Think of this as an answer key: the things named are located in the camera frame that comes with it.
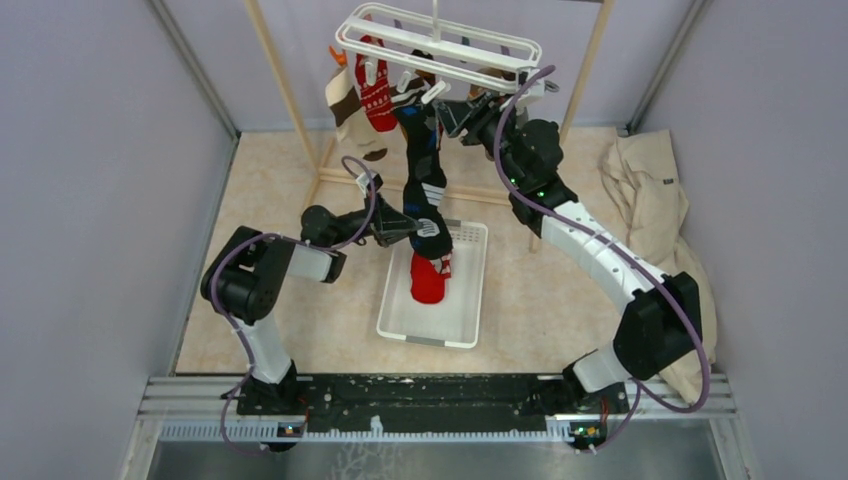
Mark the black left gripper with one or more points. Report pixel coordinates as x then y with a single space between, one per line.
388 224

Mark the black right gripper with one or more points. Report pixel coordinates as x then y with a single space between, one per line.
473 116

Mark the black blue sock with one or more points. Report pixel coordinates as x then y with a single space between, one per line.
426 182

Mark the red character sock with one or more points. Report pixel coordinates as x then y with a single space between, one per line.
429 278

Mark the mustard striped sock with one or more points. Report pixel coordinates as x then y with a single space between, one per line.
413 91

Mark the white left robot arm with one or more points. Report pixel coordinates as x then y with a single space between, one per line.
244 281

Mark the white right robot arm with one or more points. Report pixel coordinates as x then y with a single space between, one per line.
660 313

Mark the tan brown sock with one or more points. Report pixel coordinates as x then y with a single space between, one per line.
476 91

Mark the red white patterned sock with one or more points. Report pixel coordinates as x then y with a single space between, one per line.
371 75

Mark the beige brown sock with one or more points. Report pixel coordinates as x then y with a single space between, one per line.
352 126

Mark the grey sock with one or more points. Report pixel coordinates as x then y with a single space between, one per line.
543 86

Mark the white plastic basket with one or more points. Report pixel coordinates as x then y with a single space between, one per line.
424 307

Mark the beige cloth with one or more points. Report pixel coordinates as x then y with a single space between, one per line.
641 177

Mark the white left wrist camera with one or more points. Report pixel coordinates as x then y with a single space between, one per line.
368 183

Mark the white clip hanger frame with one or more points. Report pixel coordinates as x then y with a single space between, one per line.
450 50

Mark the wooden rack frame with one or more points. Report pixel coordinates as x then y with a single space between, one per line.
432 79

